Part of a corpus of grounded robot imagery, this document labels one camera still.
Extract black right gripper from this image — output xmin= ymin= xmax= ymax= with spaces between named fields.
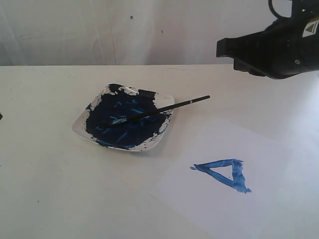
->
xmin=216 ymin=0 xmax=319 ymax=80

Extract black paintbrush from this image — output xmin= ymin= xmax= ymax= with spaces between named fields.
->
xmin=99 ymin=95 xmax=210 ymax=128

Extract white paper sheet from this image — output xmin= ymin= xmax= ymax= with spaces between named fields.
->
xmin=152 ymin=119 xmax=319 ymax=239

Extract white plate with blue paint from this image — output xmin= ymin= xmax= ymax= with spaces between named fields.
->
xmin=72 ymin=84 xmax=175 ymax=152

